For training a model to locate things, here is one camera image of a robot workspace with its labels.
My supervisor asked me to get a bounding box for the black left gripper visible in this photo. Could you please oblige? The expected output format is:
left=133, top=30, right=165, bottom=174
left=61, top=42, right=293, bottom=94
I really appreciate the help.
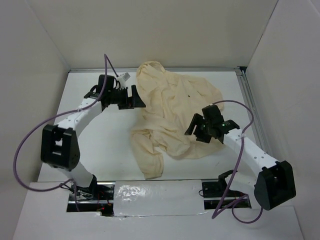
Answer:
left=107, top=84, right=145, bottom=110

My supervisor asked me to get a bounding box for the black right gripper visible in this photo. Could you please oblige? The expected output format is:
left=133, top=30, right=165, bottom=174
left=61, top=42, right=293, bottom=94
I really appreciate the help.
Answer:
left=184, top=113, right=213, bottom=144

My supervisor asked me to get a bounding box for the cream yellow jacket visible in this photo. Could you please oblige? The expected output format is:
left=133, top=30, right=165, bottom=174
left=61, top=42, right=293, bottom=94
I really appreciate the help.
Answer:
left=130, top=61, right=224, bottom=179

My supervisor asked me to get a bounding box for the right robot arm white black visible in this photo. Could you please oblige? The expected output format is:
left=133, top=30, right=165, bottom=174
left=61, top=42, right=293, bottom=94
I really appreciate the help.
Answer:
left=185, top=104, right=296, bottom=211

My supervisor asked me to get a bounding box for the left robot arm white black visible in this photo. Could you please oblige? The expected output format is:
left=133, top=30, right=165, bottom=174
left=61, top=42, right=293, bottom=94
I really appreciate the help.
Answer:
left=40, top=72, right=146, bottom=200

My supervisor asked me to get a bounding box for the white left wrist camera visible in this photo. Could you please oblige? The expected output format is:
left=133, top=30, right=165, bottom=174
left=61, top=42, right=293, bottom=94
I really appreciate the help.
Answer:
left=116, top=72, right=131, bottom=90

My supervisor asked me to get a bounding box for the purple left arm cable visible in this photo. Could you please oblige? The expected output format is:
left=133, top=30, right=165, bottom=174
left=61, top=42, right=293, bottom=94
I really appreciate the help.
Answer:
left=12, top=53, right=121, bottom=213

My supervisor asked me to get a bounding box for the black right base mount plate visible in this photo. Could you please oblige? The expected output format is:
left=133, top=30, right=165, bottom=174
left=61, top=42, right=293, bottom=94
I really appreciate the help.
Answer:
left=198, top=180, right=245, bottom=210

